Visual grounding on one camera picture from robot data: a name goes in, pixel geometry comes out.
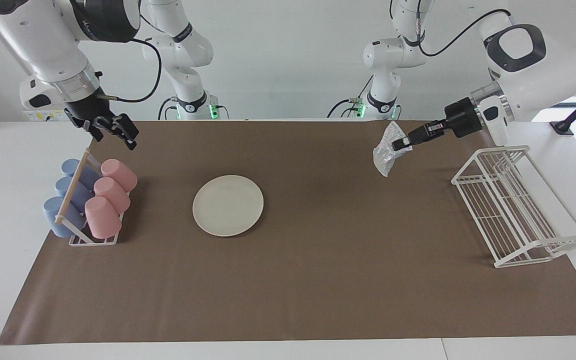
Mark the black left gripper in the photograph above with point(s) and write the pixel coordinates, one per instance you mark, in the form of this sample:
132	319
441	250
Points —
463	117

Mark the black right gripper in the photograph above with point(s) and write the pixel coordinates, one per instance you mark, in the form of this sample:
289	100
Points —
90	110

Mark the silver mesh scrubbing sponge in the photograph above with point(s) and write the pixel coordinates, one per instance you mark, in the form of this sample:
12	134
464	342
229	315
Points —
387	152

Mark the white round plate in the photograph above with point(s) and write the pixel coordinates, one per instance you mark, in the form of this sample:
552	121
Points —
228	205

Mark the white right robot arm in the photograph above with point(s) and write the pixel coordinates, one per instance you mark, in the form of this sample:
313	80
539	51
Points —
43	45

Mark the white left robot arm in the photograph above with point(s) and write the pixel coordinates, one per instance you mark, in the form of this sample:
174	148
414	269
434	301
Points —
543	65

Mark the pink plastic cup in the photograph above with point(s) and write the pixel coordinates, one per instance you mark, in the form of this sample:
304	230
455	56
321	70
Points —
113	194
118	174
102	217

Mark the blue plastic cup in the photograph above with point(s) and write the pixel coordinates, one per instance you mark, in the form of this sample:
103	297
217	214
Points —
55	220
88	175
63	186

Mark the wooden rack tray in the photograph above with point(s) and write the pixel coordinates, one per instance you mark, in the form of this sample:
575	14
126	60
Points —
71	187

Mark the yellow label box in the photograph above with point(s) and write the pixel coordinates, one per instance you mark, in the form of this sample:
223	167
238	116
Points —
38	116

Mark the brown paper table mat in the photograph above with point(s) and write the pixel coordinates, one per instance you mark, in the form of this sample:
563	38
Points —
318	275

